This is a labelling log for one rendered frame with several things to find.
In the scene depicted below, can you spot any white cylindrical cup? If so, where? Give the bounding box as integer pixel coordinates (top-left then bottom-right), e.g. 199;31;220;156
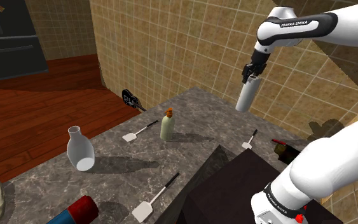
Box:
235;74;263;113

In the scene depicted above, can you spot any dark bottle with red cap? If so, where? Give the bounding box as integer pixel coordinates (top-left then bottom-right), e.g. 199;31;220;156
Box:
271;138;302;165

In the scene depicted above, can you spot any green bottle with orange pump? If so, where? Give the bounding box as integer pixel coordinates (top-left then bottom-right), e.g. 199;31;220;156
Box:
160;107;176;142

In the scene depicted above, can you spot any dark robot stand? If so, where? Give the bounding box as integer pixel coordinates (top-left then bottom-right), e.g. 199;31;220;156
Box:
155;144;345;224

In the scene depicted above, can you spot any black guitar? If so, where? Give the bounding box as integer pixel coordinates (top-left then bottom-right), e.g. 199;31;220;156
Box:
121;88;147;113

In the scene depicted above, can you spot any white vase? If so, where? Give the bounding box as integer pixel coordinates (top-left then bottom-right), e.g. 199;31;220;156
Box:
66;125;96;172

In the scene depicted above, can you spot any red and blue cylinder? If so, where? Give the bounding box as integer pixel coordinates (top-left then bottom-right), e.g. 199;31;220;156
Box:
46;195;100;224

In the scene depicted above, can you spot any black refrigerator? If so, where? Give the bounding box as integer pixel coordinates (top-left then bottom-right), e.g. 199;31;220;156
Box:
0;0;50;84

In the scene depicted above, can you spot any white spatula with black handle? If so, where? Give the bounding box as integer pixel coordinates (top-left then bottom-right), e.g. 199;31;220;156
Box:
131;172;181;223
241;129;259;150
121;120;160;143

